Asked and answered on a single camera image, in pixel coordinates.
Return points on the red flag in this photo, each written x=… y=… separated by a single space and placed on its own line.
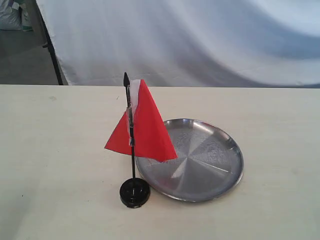
x=141 y=130

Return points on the black round flag base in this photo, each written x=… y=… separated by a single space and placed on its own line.
x=134 y=192

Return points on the round silver metal plate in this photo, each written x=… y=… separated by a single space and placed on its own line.
x=209 y=163

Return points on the white backdrop cloth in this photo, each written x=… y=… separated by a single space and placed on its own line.
x=186 y=43

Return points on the black backdrop stand pole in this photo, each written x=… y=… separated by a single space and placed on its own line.
x=49 y=45

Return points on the white sack in background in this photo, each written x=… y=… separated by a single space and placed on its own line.
x=14 y=16

